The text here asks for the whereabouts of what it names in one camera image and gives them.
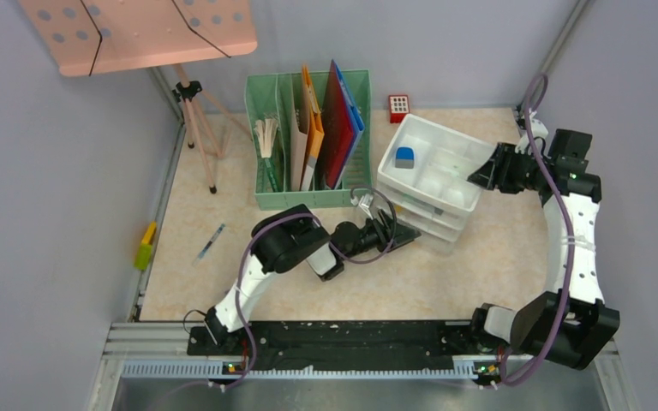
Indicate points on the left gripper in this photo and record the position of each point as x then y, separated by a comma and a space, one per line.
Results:
391, 235

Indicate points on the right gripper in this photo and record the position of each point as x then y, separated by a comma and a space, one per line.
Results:
494, 173

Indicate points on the clear plastic drawer unit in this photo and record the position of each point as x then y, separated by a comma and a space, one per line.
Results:
435, 197

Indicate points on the red translucent file folder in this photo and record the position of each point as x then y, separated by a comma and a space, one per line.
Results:
339, 126

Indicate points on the green children's book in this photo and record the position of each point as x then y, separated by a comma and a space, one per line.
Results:
265, 135

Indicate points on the green file rack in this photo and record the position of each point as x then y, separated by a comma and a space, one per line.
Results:
275, 96

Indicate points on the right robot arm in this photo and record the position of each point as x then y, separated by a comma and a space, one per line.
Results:
569, 322

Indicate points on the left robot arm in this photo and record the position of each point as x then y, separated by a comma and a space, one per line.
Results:
281, 242

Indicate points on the blue eraser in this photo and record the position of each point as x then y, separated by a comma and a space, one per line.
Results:
405, 158

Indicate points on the orange file folder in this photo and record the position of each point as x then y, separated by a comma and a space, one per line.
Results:
315, 134

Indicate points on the red small box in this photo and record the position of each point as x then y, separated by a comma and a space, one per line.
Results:
399, 107

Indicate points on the black lamp clamp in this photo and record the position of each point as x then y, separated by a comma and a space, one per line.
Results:
186, 93

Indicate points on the yellow green clamp tool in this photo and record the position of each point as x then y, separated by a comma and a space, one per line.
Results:
145, 248

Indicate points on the pink lamp stand pole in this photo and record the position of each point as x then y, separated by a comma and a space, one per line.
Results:
200, 132

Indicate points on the pink perforated lamp panel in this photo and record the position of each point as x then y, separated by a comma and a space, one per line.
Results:
105, 36

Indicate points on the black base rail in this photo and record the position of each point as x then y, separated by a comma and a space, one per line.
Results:
371, 347

